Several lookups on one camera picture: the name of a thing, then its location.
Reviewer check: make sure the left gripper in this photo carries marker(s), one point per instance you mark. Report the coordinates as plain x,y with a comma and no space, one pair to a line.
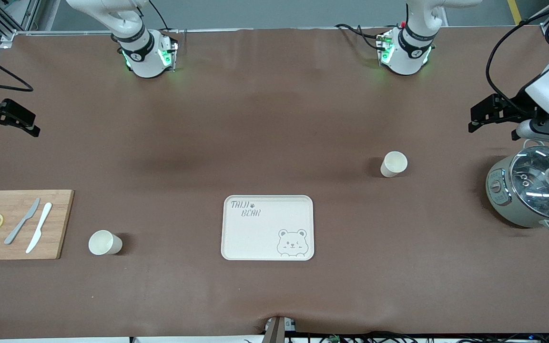
517,106

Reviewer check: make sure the white plastic cup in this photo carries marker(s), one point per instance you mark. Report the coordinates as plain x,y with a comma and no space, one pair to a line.
105,242
393,164

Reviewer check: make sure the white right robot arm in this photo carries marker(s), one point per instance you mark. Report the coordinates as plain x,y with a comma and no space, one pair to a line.
143,57

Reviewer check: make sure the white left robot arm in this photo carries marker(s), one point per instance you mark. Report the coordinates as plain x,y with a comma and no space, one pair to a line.
405,57

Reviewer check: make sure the cream bear print tray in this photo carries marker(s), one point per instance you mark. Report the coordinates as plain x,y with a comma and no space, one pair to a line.
265,233

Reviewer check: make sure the glass pot lid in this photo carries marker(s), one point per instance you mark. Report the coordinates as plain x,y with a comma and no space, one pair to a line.
532,176

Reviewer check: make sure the grey-green electric cooking pot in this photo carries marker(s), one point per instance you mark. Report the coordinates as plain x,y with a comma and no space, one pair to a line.
503,205

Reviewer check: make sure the grey plastic knife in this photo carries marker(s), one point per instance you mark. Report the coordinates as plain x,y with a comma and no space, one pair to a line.
22,221

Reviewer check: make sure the white plastic knife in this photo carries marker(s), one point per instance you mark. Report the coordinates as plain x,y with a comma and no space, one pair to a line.
41,224

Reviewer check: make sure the bamboo cutting board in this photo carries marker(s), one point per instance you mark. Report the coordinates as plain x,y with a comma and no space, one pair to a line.
60,224

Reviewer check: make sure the brown table mat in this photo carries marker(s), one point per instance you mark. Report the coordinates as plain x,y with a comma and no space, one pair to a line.
274,119

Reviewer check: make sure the aluminium frame rail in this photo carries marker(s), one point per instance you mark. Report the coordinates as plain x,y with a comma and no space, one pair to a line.
541,16
7,19

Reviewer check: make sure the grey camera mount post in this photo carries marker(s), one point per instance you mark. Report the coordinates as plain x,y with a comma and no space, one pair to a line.
274,331

